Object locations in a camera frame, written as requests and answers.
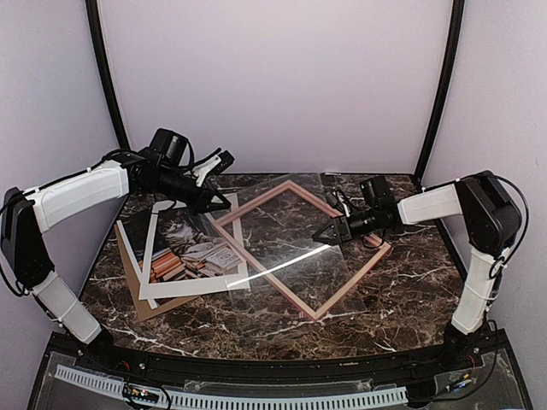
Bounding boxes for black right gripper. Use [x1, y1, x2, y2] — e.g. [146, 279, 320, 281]
[313, 207, 379, 244]

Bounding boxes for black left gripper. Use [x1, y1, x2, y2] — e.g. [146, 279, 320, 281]
[147, 165, 231, 216]

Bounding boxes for white photo mat board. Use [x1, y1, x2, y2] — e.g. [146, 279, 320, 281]
[137, 201, 249, 300]

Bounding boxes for pink wooden picture frame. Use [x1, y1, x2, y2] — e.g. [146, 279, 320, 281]
[212, 180, 391, 321]

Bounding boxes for clear acrylic sheet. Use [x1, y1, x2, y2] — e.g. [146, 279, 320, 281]
[224, 173, 375, 319]

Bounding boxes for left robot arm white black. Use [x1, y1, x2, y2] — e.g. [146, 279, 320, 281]
[1, 149, 235, 372]

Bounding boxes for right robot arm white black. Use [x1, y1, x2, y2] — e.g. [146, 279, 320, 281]
[312, 171, 529, 371]

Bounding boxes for brown cardboard backing board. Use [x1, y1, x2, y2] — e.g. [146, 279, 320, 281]
[114, 224, 197, 322]

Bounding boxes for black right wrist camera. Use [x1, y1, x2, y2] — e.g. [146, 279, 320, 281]
[360, 175, 396, 210]

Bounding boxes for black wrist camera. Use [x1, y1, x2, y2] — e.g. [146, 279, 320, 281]
[360, 175, 396, 210]
[149, 128, 189, 166]

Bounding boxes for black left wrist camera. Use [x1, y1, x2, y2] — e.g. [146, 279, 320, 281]
[149, 128, 189, 166]

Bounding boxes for black front table rail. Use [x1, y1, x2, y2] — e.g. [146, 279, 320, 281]
[46, 331, 509, 385]

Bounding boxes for black left corner post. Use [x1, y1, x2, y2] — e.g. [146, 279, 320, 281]
[85, 0, 138, 161]

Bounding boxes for black corner post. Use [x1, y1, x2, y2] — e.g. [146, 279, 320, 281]
[413, 0, 465, 187]
[85, 0, 138, 161]

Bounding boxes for white slotted cable duct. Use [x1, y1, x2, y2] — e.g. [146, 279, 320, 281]
[54, 365, 409, 409]

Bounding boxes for black right corner post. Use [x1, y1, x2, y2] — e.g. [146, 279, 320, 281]
[413, 0, 465, 187]

